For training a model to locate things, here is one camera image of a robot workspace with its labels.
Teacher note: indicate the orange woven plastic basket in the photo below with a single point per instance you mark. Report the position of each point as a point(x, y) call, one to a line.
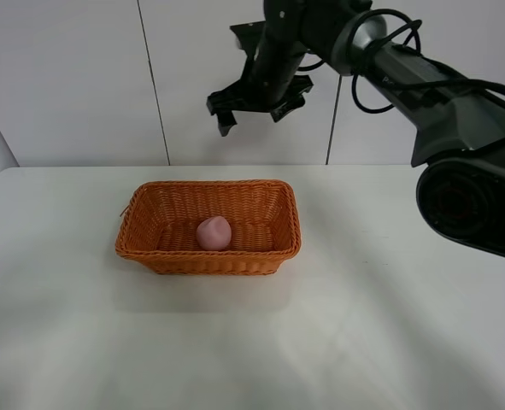
point(159, 226)

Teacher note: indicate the pink peach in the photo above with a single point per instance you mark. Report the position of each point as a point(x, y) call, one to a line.
point(214, 234)

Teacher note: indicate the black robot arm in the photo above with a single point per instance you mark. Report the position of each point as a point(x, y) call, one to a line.
point(460, 122)

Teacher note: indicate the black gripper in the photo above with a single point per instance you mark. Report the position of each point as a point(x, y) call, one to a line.
point(274, 53)

